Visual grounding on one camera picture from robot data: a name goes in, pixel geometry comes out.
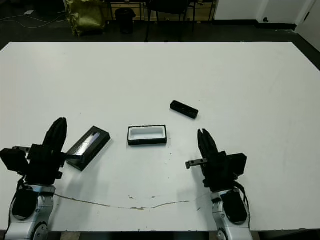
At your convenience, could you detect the large crinkled plastic bag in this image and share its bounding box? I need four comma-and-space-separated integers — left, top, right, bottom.
65, 0, 106, 37

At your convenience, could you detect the thin white floor cable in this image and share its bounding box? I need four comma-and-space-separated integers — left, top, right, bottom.
0, 9, 68, 30

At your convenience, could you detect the black trash bin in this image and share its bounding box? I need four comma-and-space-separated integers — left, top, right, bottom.
114, 7, 137, 35

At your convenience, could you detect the black box base white insert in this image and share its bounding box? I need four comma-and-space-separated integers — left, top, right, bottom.
127, 124, 168, 147

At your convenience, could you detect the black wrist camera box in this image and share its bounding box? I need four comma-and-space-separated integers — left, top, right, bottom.
0, 147, 30, 173
226, 152, 248, 179

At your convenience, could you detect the slim black camera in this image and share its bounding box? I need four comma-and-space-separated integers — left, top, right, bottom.
169, 99, 200, 120

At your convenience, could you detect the black office chair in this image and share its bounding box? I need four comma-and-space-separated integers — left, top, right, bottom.
144, 0, 196, 42

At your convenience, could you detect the black box lid camera print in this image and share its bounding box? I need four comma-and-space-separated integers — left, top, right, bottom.
66, 125, 111, 172

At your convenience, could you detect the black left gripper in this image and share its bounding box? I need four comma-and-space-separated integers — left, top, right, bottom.
12, 116, 86, 186

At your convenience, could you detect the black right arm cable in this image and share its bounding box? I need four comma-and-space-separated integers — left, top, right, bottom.
233, 181, 251, 221

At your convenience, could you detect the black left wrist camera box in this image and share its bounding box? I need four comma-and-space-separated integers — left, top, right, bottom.
0, 147, 30, 173

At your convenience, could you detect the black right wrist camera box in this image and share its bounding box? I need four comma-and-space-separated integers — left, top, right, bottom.
226, 152, 248, 179

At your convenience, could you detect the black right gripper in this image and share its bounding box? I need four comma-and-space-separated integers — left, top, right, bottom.
185, 128, 241, 194

